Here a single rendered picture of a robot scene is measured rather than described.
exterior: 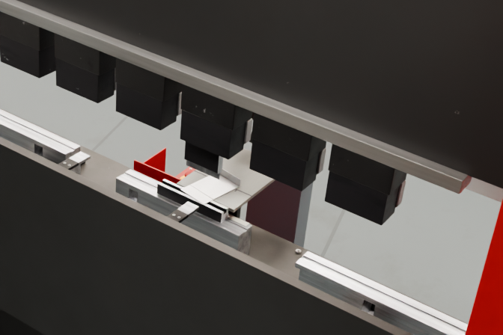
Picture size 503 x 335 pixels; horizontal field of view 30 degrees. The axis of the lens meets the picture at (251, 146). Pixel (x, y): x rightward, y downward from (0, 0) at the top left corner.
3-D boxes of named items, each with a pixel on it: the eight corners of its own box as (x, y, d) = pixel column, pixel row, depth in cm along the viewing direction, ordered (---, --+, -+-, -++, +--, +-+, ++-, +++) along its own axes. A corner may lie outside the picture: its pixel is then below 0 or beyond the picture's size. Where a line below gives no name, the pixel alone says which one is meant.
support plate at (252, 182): (288, 170, 252) (289, 167, 252) (233, 212, 233) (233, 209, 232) (233, 146, 260) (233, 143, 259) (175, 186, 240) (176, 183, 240)
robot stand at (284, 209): (250, 293, 360) (270, 117, 321) (294, 306, 356) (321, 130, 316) (233, 321, 345) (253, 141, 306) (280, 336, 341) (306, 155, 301)
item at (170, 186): (227, 217, 234) (228, 208, 233) (221, 223, 232) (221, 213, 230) (164, 188, 243) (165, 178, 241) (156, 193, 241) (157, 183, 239)
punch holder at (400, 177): (400, 209, 208) (413, 145, 199) (382, 226, 201) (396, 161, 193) (340, 184, 214) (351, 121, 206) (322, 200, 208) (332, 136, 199)
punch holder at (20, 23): (63, 68, 251) (62, 10, 242) (40, 78, 244) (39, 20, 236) (22, 51, 257) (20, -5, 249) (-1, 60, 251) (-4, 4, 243)
